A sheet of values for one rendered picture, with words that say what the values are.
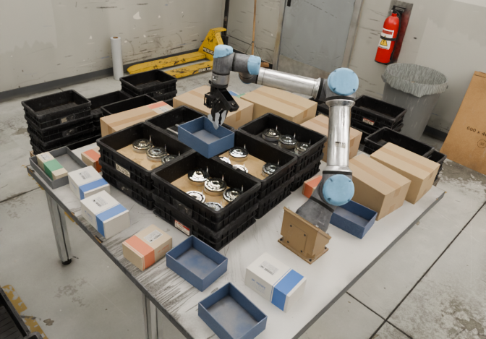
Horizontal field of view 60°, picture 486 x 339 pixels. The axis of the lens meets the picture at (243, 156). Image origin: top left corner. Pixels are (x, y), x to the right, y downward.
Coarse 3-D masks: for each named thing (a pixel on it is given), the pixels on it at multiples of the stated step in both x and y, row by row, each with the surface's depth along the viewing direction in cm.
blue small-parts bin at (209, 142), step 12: (192, 120) 187; (204, 120) 192; (180, 132) 182; (192, 132) 190; (204, 132) 192; (216, 132) 188; (228, 132) 182; (192, 144) 179; (204, 144) 173; (216, 144) 174; (228, 144) 180
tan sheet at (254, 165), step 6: (222, 156) 220; (252, 156) 223; (234, 162) 217; (240, 162) 217; (246, 162) 217; (252, 162) 218; (258, 162) 218; (264, 162) 219; (252, 168) 213; (258, 168) 213; (252, 174) 208; (258, 174) 209
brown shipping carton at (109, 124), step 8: (120, 112) 247; (128, 112) 248; (136, 112) 248; (144, 112) 249; (152, 112) 250; (104, 120) 237; (112, 120) 238; (120, 120) 239; (128, 120) 239; (136, 120) 240; (144, 120) 241; (104, 128) 239; (112, 128) 230; (120, 128) 231
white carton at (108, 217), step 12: (84, 204) 186; (96, 204) 186; (108, 204) 187; (120, 204) 188; (84, 216) 191; (96, 216) 180; (108, 216) 180; (120, 216) 182; (96, 228) 185; (108, 228) 180; (120, 228) 185
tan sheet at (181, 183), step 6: (186, 174) 204; (180, 180) 200; (186, 180) 200; (180, 186) 195; (186, 186) 196; (192, 186) 196; (198, 186) 196; (186, 192) 192; (204, 192) 193; (210, 198) 190; (216, 198) 190; (222, 198) 190; (222, 204) 187
